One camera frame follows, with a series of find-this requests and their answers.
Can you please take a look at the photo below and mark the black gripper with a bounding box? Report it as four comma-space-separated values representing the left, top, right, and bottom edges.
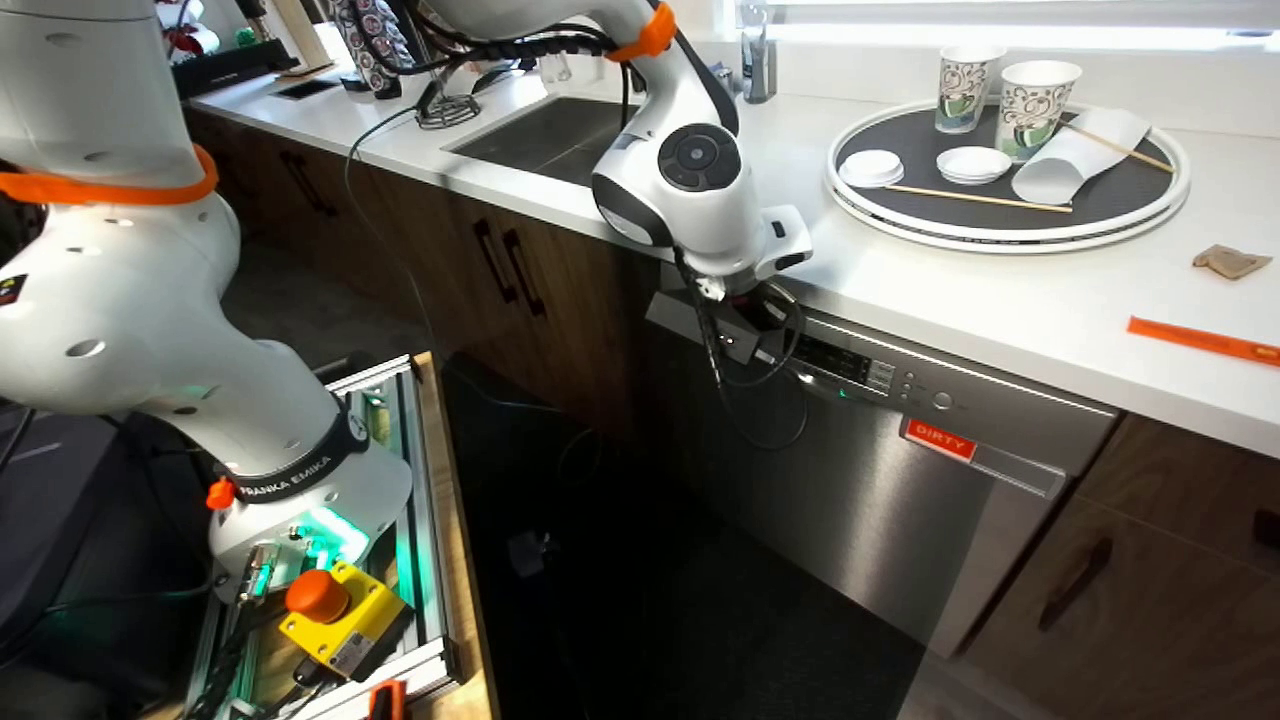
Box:
645, 283, 808, 385

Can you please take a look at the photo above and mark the stainless steel dishwasher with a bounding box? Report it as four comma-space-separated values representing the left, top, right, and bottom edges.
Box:
645, 291, 1122, 660

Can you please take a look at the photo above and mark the small white dish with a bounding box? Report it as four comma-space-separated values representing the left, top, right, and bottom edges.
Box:
838, 143, 909, 192
934, 138, 1021, 192

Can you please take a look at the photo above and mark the wooden chopstick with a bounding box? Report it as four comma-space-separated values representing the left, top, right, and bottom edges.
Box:
887, 179, 1082, 219
1062, 118, 1179, 179

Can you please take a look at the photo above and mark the chrome kitchen faucet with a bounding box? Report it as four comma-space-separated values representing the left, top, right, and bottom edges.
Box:
738, 0, 779, 109

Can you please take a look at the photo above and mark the stainless steel sink basin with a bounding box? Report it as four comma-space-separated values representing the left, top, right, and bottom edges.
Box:
445, 90, 633, 192

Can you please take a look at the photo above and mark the patterned paper cup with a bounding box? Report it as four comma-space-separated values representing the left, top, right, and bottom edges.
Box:
934, 42, 1008, 138

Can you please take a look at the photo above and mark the white cup right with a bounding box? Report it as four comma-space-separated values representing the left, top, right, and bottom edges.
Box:
993, 54, 1087, 168

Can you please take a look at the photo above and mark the rolled white napkin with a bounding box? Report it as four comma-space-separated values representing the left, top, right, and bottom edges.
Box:
1008, 103, 1157, 211

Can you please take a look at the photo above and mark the round white-rimmed black tray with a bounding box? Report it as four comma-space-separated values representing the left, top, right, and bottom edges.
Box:
825, 101, 1198, 261

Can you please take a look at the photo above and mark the orange flat strip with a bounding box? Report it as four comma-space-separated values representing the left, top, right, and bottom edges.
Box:
1124, 310, 1280, 370

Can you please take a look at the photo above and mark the small brown paper piece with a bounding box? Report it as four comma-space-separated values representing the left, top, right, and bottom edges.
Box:
1188, 239, 1278, 283

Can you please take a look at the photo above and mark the yellow emergency stop box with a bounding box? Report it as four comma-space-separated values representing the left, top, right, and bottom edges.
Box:
271, 561, 409, 673

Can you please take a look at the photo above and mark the dark grey bag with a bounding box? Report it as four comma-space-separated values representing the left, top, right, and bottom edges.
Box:
0, 393, 215, 702

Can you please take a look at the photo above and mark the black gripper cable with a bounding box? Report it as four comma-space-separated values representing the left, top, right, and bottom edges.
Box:
694, 299, 813, 456

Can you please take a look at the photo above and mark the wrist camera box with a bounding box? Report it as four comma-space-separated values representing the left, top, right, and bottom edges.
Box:
747, 204, 819, 283

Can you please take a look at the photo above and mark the brown cabinet with black handles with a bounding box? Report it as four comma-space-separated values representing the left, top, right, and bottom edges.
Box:
178, 109, 660, 449

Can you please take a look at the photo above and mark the aluminium frame robot cart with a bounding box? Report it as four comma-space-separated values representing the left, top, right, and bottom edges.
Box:
180, 349, 500, 720

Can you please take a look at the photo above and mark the thin grey cable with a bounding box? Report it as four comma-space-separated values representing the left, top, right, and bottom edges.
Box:
339, 94, 447, 364

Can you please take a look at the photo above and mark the brown cabinet with one handle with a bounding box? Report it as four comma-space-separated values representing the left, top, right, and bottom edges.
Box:
918, 411, 1280, 720

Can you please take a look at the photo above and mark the red handled tool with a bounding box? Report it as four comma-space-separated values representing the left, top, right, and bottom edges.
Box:
364, 677, 414, 720

